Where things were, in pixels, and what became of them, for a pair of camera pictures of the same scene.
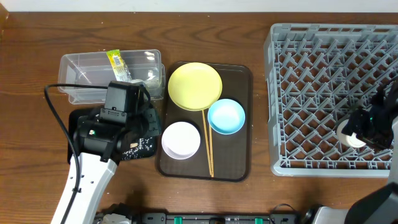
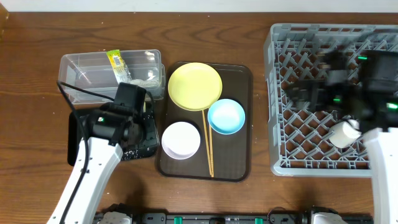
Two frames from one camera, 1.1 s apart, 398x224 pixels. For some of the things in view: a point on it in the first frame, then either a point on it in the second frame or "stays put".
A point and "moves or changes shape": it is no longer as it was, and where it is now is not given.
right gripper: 359,121 -> 302,94
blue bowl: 226,116 stays put
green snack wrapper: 120,70 stays put
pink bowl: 181,140 stays put
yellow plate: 194,86 stays put
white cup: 351,141 moves or changes shape
